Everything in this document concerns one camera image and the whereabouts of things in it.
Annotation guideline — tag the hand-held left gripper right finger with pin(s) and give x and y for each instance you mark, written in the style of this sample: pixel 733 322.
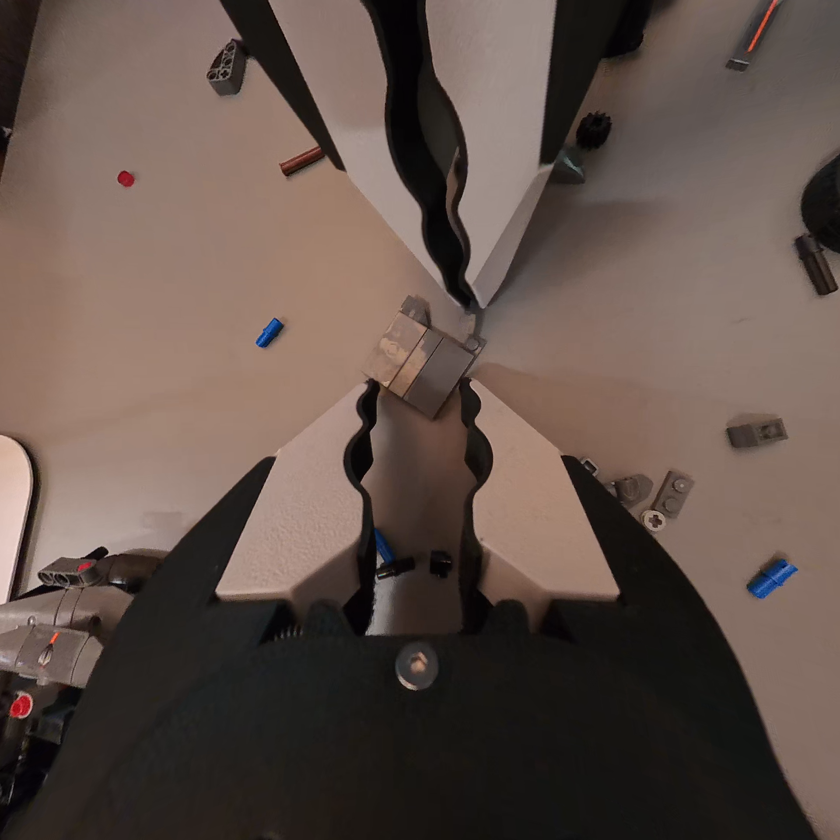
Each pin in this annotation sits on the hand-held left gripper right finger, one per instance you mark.
pixel 544 525

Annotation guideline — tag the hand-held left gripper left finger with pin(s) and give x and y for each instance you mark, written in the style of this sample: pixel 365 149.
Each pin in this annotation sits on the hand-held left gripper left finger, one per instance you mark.
pixel 295 525

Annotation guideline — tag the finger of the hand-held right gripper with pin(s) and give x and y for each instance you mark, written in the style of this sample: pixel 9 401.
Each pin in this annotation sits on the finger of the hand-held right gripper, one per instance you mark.
pixel 505 98
pixel 341 98

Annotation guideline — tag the grey lego tile assembly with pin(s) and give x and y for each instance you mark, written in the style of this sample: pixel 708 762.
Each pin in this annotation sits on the grey lego tile assembly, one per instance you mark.
pixel 420 361

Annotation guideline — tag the black lego gear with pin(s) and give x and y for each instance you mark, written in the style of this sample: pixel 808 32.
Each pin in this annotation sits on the black lego gear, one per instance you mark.
pixel 594 129

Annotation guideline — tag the brown lego axle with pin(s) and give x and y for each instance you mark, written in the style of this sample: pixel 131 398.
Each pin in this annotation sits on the brown lego axle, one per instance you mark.
pixel 302 161

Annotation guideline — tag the grey quarter dome lego piece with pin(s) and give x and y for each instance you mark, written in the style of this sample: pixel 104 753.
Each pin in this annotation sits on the grey quarter dome lego piece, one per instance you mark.
pixel 569 167

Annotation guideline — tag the blue lego pin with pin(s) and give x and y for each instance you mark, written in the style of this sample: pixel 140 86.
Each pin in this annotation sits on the blue lego pin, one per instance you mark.
pixel 771 577
pixel 269 333

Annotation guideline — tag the grey lego slope brick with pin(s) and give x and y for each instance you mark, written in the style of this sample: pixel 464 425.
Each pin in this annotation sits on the grey lego slope brick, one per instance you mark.
pixel 754 432

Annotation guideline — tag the grey lego car model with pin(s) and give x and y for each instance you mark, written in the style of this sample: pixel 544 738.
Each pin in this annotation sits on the grey lego car model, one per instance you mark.
pixel 52 630

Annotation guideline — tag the black lego wheel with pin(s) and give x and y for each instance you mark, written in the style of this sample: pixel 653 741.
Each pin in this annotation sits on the black lego wheel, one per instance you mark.
pixel 823 203

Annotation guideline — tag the dark grey lego axle pin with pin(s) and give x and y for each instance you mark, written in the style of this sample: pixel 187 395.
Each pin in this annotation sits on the dark grey lego axle pin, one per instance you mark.
pixel 816 262

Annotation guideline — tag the grey bent technic beam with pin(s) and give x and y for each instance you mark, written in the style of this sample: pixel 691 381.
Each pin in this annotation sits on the grey bent technic beam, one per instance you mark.
pixel 226 67

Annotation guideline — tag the grey tile with orange stripe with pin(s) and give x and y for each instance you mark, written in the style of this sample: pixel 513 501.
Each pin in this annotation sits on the grey tile with orange stripe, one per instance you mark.
pixel 751 36

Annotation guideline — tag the white adjustable stand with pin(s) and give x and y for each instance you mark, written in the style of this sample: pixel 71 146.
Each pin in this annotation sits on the white adjustable stand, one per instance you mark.
pixel 13 512

